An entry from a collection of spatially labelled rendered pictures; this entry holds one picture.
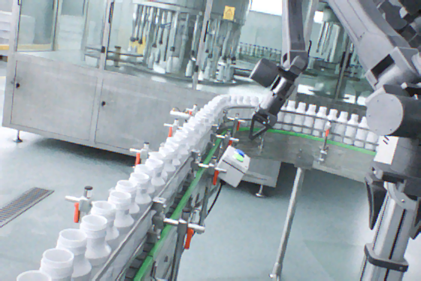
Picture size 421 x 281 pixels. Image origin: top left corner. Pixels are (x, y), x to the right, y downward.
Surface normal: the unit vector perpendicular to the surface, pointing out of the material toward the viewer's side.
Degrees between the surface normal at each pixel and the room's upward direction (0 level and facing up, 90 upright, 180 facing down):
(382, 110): 89
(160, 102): 90
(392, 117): 89
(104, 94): 90
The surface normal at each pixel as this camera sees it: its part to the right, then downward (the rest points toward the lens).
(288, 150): 0.04, 0.21
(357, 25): -0.79, 0.06
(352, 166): -0.42, 0.12
